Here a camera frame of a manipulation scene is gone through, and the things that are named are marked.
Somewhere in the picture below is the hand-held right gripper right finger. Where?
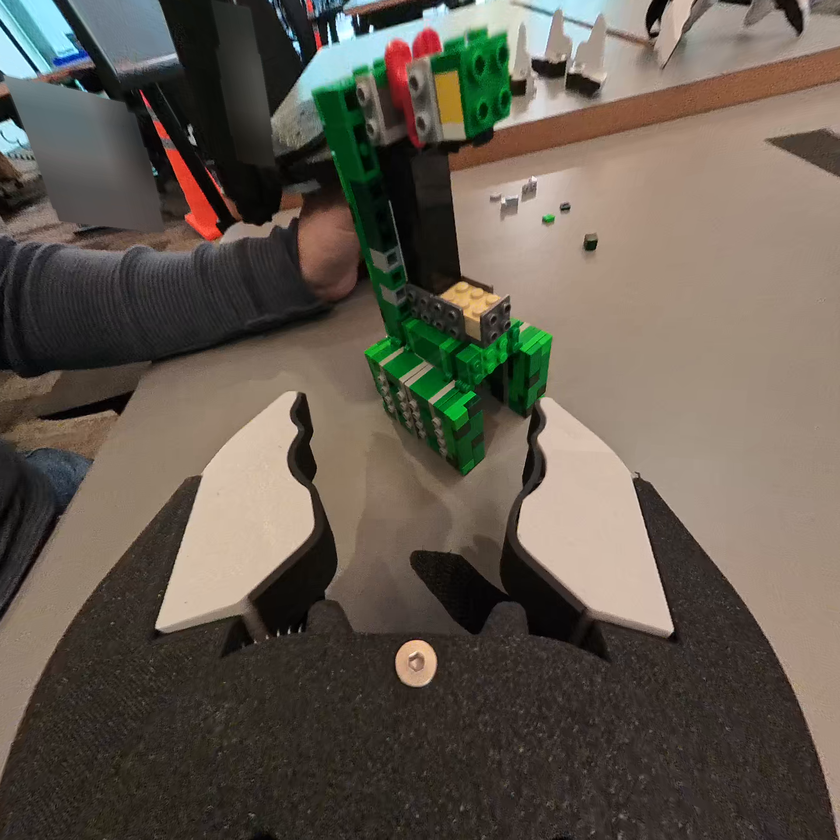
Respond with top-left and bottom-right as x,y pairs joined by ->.
501,397 -> 676,642

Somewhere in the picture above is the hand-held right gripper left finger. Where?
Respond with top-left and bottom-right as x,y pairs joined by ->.
155,392 -> 337,635

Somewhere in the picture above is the green toy brick model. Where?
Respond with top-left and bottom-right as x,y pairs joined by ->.
311,26 -> 554,477

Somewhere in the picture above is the person's left forearm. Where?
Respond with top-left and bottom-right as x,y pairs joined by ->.
0,220 -> 329,379

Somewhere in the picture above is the grey desk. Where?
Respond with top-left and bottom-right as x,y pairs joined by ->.
0,82 -> 840,762

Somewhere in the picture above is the person's left hand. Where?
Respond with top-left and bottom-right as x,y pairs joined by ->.
297,192 -> 363,304

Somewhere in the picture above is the orange traffic cone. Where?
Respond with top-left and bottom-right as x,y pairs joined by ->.
140,91 -> 224,242

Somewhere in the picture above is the person's leg in jeans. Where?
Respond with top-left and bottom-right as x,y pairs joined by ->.
23,448 -> 94,519

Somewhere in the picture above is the person's dark sweater torso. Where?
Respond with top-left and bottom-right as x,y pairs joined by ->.
0,443 -> 60,618

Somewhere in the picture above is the row of grey wedge plates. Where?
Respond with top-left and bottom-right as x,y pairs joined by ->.
508,0 -> 815,99

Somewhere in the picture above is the grey table with wooden edge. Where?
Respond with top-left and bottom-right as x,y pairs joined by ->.
272,0 -> 840,173

